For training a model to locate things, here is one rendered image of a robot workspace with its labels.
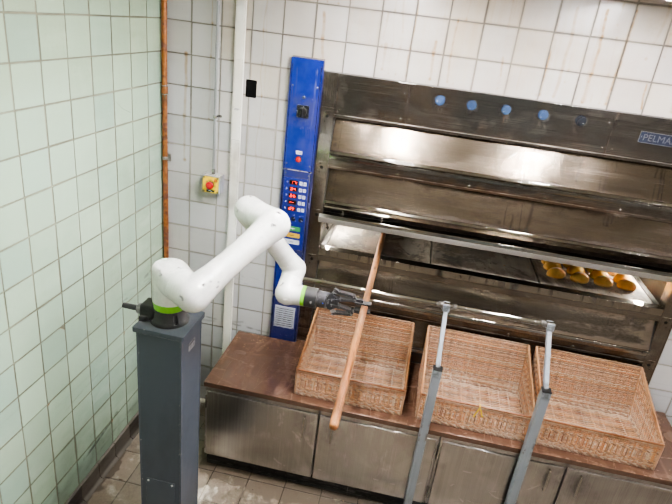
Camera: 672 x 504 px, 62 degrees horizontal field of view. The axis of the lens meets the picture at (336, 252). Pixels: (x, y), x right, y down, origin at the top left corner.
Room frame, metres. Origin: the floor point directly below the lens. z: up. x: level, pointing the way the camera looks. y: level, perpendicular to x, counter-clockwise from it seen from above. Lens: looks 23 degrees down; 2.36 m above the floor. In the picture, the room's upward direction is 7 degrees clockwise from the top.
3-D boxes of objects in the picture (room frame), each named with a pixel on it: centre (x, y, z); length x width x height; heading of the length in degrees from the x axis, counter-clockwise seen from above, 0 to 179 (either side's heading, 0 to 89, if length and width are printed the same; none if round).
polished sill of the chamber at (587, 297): (2.70, -0.80, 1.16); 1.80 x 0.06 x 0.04; 83
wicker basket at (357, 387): (2.49, -0.18, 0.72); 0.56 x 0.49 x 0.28; 83
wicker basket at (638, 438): (2.33, -1.37, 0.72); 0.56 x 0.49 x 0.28; 82
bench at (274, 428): (2.41, -0.65, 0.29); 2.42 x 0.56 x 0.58; 83
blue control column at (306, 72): (3.74, 0.12, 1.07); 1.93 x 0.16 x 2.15; 173
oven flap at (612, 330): (2.68, -0.80, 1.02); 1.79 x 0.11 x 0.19; 83
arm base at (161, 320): (1.86, 0.66, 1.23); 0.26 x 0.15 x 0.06; 82
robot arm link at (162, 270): (1.84, 0.60, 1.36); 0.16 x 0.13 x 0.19; 47
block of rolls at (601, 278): (3.04, -1.43, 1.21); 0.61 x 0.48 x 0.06; 173
